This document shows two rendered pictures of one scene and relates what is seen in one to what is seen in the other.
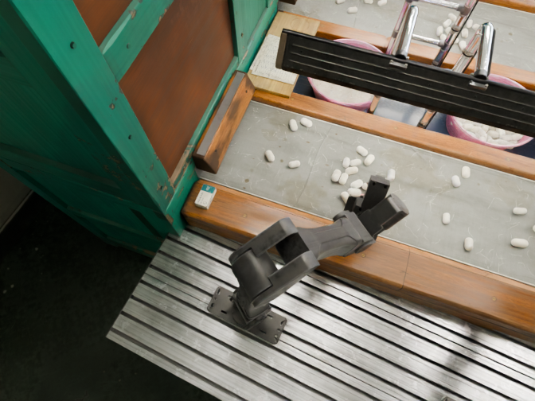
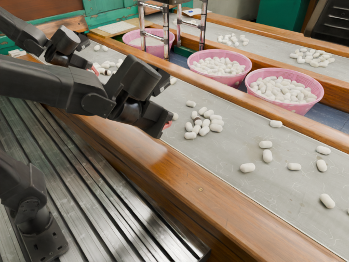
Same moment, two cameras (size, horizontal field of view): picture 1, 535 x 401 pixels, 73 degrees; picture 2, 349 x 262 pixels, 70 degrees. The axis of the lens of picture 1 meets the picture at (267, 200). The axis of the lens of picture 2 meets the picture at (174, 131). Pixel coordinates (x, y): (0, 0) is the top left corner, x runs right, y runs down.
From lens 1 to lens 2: 1.05 m
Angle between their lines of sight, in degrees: 30
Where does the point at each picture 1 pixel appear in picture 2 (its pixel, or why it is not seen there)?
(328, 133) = (112, 54)
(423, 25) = (214, 36)
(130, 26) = not seen: outside the picture
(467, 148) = (183, 70)
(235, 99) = (66, 20)
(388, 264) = not seen: hidden behind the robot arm
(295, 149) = (88, 55)
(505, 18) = (269, 42)
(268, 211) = not seen: hidden behind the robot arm
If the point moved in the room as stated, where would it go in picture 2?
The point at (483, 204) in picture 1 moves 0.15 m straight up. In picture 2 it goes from (170, 97) to (170, 56)
